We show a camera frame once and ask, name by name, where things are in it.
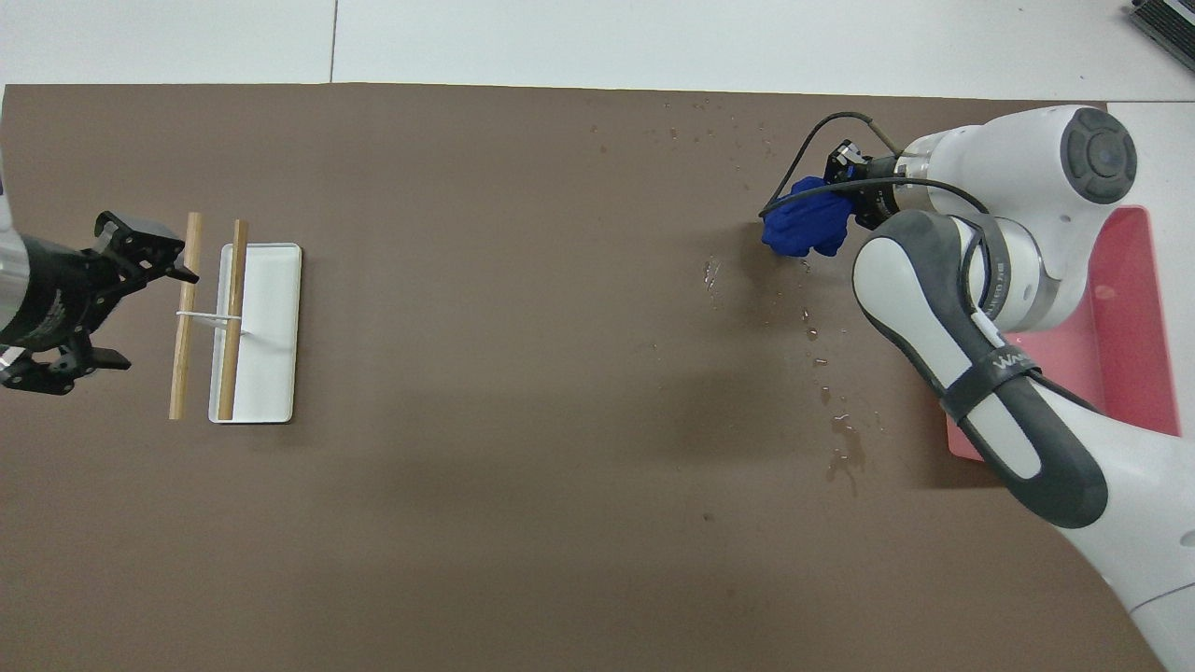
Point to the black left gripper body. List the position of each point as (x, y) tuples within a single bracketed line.
[(56, 294)]

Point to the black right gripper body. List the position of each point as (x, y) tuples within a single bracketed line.
[(878, 205)]

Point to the blue towel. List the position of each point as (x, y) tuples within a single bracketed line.
[(803, 224)]

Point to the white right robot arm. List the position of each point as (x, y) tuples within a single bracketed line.
[(1018, 159)]

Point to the white towel rack base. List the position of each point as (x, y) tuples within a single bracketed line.
[(275, 355)]

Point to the spilled water droplets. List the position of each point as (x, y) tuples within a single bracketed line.
[(845, 434)]

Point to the pink plastic bin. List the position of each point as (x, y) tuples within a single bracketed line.
[(1130, 327)]

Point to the dark grey device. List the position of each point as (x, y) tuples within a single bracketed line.
[(1172, 17)]

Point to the brown table mat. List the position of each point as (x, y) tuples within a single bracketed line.
[(513, 420)]

